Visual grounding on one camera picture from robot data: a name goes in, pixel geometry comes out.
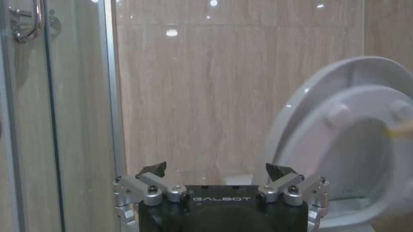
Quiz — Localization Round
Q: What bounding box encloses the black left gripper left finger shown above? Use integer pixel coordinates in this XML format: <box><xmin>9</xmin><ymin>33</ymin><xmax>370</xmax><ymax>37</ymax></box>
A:
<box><xmin>113</xmin><ymin>161</ymin><xmax>189</xmax><ymax>209</ymax></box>

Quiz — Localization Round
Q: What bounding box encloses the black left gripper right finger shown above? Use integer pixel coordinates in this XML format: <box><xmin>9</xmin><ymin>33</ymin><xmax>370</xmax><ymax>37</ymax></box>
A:
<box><xmin>257</xmin><ymin>162</ymin><xmax>331</xmax><ymax>209</ymax></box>

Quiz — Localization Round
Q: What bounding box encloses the white ceramic toilet bowl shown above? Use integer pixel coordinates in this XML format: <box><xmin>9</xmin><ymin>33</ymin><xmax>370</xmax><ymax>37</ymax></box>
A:
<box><xmin>224</xmin><ymin>172</ymin><xmax>413</xmax><ymax>232</ymax></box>

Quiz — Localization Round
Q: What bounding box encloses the white toilet seat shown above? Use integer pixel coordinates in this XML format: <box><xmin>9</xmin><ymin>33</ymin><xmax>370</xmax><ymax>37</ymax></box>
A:
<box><xmin>280</xmin><ymin>86</ymin><xmax>413</xmax><ymax>219</ymax></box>

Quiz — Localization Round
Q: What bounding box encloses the white toilet lid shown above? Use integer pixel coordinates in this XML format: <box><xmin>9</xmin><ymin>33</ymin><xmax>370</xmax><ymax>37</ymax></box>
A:
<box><xmin>263</xmin><ymin>56</ymin><xmax>413</xmax><ymax>194</ymax></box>

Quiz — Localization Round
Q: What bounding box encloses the glass shower door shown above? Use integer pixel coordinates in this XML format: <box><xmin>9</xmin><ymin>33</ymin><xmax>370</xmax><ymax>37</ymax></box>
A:
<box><xmin>0</xmin><ymin>0</ymin><xmax>113</xmax><ymax>232</ymax></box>

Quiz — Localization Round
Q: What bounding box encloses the aluminium shower frame post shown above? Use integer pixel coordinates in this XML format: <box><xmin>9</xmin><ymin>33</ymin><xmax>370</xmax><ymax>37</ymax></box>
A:
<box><xmin>96</xmin><ymin>0</ymin><xmax>128</xmax><ymax>232</ymax></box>

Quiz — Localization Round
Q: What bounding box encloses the chrome shower door handle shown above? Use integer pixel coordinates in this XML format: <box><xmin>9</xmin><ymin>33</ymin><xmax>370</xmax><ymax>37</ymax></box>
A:
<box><xmin>6</xmin><ymin>0</ymin><xmax>46</xmax><ymax>44</ymax></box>

